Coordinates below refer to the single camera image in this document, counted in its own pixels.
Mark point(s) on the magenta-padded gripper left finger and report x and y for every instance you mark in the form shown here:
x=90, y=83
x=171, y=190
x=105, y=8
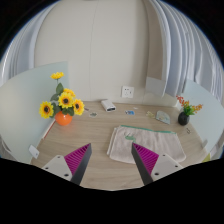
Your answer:
x=61, y=166

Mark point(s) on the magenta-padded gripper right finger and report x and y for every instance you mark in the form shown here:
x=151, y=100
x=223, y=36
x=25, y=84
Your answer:
x=160, y=165

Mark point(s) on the beige towel with green edge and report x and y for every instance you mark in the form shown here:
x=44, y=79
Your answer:
x=150, y=141

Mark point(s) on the white partition clip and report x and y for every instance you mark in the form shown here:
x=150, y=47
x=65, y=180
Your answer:
x=204, y=143
x=33, y=151

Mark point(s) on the small brown sticker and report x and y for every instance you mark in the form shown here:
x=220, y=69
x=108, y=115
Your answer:
x=188, y=130

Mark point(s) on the yellow-green chair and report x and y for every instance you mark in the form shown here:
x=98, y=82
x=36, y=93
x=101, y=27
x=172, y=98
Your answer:
x=206, y=157

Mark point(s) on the orange round vase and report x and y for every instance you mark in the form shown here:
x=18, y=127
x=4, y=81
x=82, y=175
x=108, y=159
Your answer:
x=63, y=119

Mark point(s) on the fan-shaped pale blue card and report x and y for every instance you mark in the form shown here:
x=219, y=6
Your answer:
x=163, y=117

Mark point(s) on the black round vase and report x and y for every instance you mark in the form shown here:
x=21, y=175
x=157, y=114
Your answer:
x=183, y=119

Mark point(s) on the small yellow sticker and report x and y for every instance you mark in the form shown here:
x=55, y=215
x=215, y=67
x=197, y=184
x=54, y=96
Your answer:
x=150, y=114

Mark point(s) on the orange flower bouquet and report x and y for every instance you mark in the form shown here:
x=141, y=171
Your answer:
x=189, y=107

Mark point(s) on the yellow sunflower bouquet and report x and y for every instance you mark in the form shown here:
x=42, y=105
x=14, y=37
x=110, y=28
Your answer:
x=65, y=100

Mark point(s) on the frosted desk partition panel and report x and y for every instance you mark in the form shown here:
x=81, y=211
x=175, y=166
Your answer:
x=23, y=110
x=208, y=113

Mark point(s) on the small white box device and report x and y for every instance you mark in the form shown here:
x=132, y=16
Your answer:
x=108, y=105

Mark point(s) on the narrow grey partition panel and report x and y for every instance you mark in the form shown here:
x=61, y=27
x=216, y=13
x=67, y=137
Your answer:
x=155, y=86

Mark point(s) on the white pleated curtain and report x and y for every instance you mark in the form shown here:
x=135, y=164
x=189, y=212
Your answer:
x=20, y=60
x=186, y=46

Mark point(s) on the white wall socket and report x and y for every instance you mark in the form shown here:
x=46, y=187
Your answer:
x=127, y=91

